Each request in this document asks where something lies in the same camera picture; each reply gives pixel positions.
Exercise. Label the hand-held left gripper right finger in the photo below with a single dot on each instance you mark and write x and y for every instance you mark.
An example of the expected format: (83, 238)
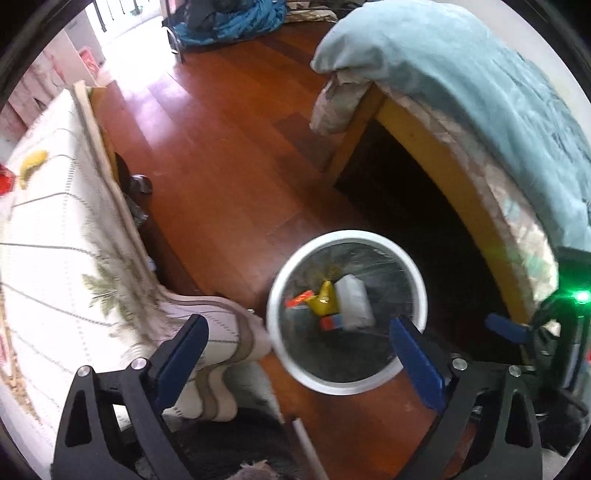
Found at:
(418, 364)

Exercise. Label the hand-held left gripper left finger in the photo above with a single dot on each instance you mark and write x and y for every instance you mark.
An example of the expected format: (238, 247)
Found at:
(180, 360)

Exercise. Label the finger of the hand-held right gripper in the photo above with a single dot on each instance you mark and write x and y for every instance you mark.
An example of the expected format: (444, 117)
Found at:
(508, 328)

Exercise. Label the white round trash bin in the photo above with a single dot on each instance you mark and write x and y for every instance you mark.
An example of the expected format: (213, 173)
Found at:
(295, 355)

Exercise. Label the white plastic packet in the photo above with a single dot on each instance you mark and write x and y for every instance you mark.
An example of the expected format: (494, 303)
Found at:
(353, 302)

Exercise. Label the red and blue small box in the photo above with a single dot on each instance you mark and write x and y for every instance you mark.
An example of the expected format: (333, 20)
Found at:
(332, 323)

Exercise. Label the dark grey fuzzy rug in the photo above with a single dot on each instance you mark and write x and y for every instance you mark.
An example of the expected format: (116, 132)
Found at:
(240, 434)

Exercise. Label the quilted beige mattress pad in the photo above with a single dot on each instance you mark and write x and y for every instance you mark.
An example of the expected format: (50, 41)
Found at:
(521, 217)

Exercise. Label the yellow crumpled wrapper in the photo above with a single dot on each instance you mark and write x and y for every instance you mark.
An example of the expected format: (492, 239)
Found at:
(323, 299)

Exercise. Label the red orange wrapper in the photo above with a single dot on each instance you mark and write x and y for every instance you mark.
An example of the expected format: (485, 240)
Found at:
(298, 300)

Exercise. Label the white thin stick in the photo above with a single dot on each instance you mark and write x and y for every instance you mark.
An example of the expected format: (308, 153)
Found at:
(310, 450)

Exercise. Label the dark grey shoe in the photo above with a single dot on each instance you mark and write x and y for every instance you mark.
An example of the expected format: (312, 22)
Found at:
(140, 183)
(137, 212)

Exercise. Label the white leaf printed blanket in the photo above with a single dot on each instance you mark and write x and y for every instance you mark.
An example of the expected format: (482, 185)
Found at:
(55, 240)

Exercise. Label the yellow banana peel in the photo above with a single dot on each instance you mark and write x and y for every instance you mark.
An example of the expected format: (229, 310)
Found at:
(31, 165)

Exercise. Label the red small packet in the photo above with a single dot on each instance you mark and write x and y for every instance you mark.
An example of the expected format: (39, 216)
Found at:
(4, 181)

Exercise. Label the bed with teal blanket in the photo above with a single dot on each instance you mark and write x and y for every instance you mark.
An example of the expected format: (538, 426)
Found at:
(461, 69)

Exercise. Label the pink white cabinet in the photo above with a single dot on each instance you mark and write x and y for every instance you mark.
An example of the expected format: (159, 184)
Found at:
(41, 87)

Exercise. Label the blue crumpled cloth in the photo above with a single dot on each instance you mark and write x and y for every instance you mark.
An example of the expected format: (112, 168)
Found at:
(231, 18)

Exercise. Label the yellow wooden bed frame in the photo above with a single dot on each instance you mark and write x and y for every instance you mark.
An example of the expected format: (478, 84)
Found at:
(438, 152)

